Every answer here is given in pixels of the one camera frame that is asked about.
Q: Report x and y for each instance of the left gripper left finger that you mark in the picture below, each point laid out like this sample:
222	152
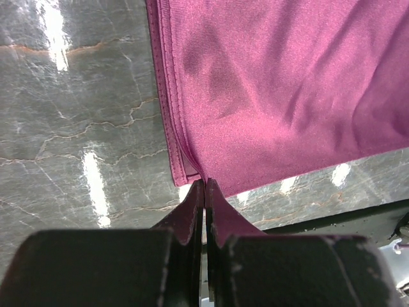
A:
158	266

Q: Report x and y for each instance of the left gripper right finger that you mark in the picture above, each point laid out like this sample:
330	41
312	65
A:
248	267

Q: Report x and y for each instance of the purple cloth napkin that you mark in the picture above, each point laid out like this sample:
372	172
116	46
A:
253	92

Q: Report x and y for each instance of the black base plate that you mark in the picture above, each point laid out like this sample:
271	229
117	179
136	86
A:
377	222

